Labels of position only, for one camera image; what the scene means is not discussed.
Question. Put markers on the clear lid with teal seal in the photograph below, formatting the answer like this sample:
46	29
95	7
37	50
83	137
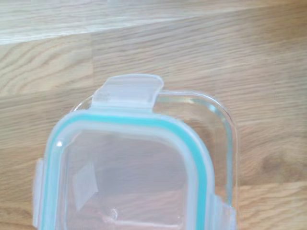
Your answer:
129	172

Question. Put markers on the square glass food container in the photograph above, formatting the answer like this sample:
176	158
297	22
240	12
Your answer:
225	124

